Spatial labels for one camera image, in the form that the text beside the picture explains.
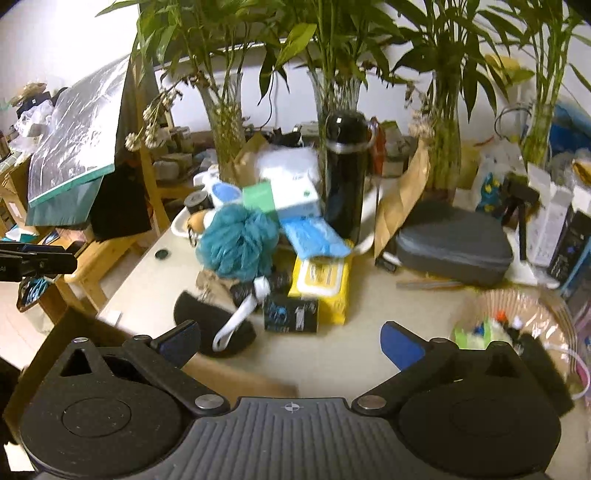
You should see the white blue tube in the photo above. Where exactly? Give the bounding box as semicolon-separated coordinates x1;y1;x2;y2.
192;165;242;208

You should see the black small product pack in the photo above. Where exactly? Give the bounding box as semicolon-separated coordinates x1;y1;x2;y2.
263;294;320;334

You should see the wooden stool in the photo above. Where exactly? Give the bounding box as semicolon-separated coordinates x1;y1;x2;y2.
39;230;157;325

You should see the glass vase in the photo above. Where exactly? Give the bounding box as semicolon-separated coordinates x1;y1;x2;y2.
427;73;462;197
308;69;362;140
197;72;246;185

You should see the green bamboo plant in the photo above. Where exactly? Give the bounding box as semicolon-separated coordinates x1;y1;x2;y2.
96;0;591;121

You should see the blue plastic glove pack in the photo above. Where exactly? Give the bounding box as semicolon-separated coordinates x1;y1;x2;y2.
280;217;352;260

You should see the black rolled item white band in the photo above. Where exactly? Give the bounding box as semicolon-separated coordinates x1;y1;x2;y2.
229;272;291;307

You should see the white green tissue box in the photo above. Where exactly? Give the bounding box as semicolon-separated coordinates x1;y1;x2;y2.
242;147;322;221

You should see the glass vase middle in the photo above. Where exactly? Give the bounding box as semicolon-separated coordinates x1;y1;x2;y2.
308;69;362;140

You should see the yellow wet wipes pack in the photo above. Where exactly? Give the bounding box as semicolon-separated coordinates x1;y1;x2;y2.
288;253;353;325

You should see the black round jar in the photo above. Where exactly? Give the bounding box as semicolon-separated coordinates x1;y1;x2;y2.
183;190;213;215

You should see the grey zippered case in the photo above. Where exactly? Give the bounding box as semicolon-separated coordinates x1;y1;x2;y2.
394;200;514;288

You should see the brown paper bag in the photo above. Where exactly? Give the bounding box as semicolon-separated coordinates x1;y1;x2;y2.
374;139;431;259

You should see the white oval tray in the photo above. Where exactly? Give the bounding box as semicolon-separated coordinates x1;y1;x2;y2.
170;207;201;246

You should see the glass vase right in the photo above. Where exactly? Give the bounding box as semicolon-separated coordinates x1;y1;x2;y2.
427;73;462;197

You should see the black thermos bottle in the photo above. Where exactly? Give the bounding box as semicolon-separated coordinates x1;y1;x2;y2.
325;110;377;244

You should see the black pad with white strap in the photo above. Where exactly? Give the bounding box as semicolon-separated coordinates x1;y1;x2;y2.
173;291;256;358

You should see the teal mesh bath loofah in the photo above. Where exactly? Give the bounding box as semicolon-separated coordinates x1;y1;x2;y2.
195;204;280;281

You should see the teal board in plastic wrap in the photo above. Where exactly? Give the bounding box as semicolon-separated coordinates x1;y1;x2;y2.
26;56;137;226

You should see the glass vase left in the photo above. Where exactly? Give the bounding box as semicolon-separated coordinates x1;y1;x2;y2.
197;72;246;185

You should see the tan plush keychain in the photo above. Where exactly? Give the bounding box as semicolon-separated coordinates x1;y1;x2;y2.
185;210;208;235

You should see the cardboard box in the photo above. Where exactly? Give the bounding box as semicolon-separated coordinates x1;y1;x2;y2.
1;310;298;442

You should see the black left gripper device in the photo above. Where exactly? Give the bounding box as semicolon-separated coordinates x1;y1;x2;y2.
0;241;77;283

